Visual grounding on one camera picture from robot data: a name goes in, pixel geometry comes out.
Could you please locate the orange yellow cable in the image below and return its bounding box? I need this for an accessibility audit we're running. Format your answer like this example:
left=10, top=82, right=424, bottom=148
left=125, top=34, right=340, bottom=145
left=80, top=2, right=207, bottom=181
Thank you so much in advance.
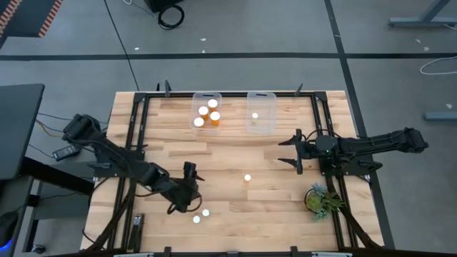
left=34, top=119, right=66, bottom=138

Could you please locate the black mat with orange stripes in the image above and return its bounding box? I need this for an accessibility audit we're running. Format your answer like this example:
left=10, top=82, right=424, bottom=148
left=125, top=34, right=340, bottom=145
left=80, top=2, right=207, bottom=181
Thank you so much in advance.
left=0, top=0, right=64, bottom=39

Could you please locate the coiled black cable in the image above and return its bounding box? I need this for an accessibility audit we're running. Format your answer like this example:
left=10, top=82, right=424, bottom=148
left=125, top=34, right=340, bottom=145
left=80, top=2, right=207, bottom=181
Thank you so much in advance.
left=157, top=4, right=186, bottom=31

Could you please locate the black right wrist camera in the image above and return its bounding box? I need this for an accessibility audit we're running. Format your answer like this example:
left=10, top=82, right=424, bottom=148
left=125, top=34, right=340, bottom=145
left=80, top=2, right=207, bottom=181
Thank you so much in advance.
left=316, top=134, right=339, bottom=156

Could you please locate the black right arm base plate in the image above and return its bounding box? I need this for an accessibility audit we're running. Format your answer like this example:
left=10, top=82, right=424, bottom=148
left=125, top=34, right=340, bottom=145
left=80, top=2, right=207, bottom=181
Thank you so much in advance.
left=319, top=156, right=383, bottom=176

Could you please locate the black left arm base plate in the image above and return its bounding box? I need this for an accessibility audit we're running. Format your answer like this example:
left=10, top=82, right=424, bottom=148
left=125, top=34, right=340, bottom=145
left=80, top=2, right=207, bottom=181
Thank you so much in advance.
left=93, top=149, right=146, bottom=178

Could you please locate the black rectangular device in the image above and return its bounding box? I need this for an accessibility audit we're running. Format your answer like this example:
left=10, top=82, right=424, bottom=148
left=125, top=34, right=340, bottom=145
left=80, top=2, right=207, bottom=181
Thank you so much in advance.
left=127, top=213, right=146, bottom=251

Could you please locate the black aluminium table frame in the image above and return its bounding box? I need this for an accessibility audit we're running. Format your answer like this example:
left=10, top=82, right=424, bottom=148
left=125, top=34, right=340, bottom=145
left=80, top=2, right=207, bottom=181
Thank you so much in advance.
left=81, top=91, right=385, bottom=257

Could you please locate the black power adapter brick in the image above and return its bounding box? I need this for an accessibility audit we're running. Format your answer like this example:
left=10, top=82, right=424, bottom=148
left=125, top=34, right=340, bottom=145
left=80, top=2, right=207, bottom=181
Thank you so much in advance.
left=52, top=143, right=81, bottom=161

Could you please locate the black box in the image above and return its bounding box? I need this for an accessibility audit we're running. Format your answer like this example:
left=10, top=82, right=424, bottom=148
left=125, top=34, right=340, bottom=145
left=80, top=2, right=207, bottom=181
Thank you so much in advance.
left=144, top=0, right=185, bottom=14

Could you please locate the black rounded object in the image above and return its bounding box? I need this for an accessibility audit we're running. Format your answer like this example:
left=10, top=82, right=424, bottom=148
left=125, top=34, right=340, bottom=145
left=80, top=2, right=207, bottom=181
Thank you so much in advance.
left=0, top=210, right=19, bottom=251

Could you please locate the grey desk foot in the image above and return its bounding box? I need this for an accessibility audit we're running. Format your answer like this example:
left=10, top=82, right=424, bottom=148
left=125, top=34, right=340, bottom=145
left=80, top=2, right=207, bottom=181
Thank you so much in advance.
left=423, top=111, right=457, bottom=121

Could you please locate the black monitor edge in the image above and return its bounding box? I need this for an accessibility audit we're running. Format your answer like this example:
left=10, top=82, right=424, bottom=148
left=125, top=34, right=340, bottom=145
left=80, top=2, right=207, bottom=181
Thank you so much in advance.
left=0, top=84, right=46, bottom=181

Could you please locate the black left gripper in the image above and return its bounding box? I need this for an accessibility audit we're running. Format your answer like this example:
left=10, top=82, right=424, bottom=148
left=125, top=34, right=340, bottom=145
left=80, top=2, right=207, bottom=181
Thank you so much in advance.
left=166, top=161, right=206, bottom=214

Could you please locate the white cable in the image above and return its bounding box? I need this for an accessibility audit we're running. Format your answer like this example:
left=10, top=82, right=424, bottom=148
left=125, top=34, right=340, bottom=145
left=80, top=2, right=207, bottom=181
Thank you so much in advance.
left=419, top=55, right=457, bottom=76

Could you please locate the potted green succulent plant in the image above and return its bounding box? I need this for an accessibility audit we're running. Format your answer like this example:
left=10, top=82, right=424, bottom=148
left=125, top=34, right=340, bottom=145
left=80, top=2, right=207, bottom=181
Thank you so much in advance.
left=303, top=182, right=346, bottom=223

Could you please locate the long thin black cable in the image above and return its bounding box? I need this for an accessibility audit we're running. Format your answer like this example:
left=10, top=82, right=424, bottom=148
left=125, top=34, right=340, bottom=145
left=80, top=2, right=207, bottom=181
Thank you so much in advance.
left=103, top=0, right=140, bottom=92

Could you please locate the black desk crossbar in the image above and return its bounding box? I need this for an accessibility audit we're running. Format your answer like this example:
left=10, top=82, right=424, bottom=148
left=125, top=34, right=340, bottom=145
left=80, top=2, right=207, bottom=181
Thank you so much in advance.
left=19, top=156, right=94, bottom=196

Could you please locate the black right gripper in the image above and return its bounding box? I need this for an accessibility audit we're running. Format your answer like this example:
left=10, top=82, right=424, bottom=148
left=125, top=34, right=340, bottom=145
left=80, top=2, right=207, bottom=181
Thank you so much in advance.
left=278, top=128, right=318, bottom=175

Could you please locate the grey desk leg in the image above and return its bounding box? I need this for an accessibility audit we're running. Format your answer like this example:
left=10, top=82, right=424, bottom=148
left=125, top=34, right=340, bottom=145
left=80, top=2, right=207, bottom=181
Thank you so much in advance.
left=388, top=0, right=457, bottom=29

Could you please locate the clear plastic bin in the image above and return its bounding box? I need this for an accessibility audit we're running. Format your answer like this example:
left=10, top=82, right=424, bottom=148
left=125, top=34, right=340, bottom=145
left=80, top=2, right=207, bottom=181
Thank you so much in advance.
left=189, top=91, right=223, bottom=132
left=246, top=91, right=278, bottom=136

